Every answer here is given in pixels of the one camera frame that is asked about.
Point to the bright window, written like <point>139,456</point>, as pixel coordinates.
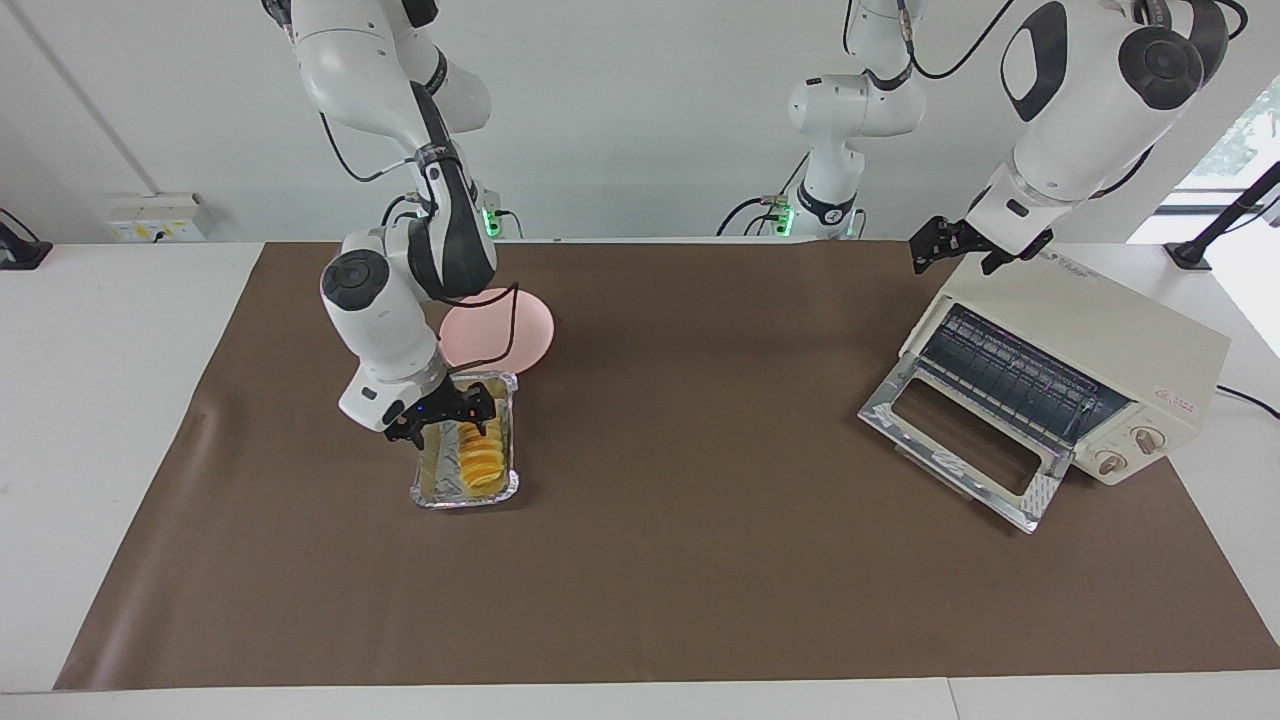
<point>1240,150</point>

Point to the pink round plate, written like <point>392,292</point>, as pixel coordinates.
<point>530,330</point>

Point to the black angled pole stand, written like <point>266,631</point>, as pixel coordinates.
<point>1215,225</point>

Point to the aluminium foil tray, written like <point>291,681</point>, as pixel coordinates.
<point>435,485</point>

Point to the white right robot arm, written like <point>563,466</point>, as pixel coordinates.
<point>385,320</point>

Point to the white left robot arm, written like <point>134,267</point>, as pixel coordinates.
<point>1085,110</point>

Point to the small black clamp stand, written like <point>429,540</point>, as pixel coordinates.
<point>18,250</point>

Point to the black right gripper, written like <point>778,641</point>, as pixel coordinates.
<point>440,408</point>

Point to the golden bread loaf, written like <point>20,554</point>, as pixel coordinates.
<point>482,462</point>

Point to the white wall power socket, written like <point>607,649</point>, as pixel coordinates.
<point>160,220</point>

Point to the brown table mat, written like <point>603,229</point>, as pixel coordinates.
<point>640,560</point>

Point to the beige oven knob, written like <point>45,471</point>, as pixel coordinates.
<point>1150,440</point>
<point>1111,463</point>

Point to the cream toaster oven body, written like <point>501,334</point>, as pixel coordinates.
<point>1120,330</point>

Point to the glass oven door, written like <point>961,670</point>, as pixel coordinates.
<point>960,470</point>

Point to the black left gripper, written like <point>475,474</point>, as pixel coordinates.
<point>985,240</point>

